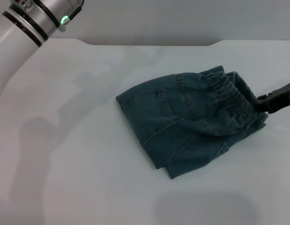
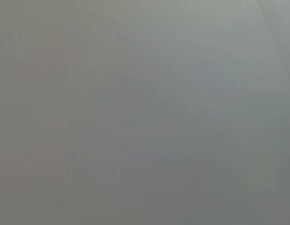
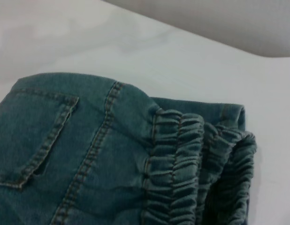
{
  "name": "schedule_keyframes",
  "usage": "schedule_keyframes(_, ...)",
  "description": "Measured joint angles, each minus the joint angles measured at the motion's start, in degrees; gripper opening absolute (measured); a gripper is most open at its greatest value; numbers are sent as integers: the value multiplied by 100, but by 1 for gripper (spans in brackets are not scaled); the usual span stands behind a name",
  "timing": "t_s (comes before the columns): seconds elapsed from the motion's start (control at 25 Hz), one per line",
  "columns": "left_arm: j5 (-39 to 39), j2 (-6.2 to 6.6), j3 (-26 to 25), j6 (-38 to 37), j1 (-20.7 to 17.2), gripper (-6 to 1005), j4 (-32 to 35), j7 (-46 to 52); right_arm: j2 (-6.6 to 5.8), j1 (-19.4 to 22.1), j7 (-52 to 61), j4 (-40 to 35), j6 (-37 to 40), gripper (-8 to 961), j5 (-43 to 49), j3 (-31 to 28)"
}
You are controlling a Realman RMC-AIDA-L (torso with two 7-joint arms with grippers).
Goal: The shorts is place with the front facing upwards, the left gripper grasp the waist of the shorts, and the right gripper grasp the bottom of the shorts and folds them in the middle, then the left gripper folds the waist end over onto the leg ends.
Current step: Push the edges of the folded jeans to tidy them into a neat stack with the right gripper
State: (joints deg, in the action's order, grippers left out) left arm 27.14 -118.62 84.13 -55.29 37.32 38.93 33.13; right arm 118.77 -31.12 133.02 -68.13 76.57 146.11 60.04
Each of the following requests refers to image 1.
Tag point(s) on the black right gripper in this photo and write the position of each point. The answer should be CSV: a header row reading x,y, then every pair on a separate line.
x,y
280,98

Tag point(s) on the blue denim shorts with print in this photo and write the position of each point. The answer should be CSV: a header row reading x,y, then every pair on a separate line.
x,y
182,122

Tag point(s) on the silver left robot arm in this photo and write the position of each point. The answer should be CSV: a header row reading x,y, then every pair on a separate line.
x,y
23,32

